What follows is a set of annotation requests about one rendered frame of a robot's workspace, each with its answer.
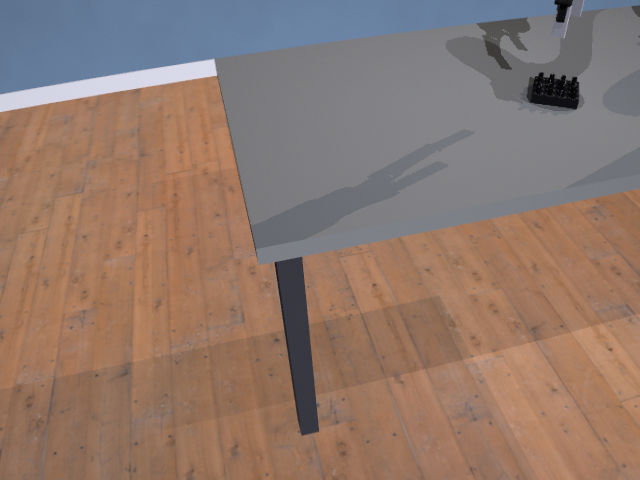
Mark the black knob box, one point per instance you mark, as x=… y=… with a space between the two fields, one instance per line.
x=558 y=95

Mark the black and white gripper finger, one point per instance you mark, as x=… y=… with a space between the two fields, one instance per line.
x=577 y=6
x=561 y=18

